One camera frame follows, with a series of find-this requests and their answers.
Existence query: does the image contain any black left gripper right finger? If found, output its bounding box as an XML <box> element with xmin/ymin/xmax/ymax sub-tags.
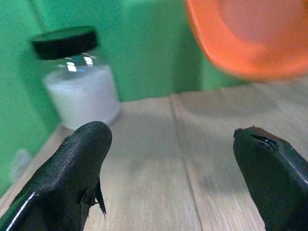
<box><xmin>232</xmin><ymin>126</ymin><xmax>308</xmax><ymax>231</ymax></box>

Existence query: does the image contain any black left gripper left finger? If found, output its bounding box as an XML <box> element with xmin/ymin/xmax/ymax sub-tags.
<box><xmin>0</xmin><ymin>121</ymin><xmax>113</xmax><ymax>231</ymax></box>

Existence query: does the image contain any glass jar with white powder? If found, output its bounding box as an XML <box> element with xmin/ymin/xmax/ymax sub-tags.
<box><xmin>42</xmin><ymin>51</ymin><xmax>121</xmax><ymax>130</ymax></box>

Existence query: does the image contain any black jar lid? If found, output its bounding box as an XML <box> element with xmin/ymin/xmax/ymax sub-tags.
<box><xmin>31</xmin><ymin>26</ymin><xmax>99</xmax><ymax>61</ymax></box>

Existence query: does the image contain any orange plastic plate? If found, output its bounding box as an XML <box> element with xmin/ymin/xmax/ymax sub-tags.
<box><xmin>184</xmin><ymin>0</ymin><xmax>308</xmax><ymax>81</ymax></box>

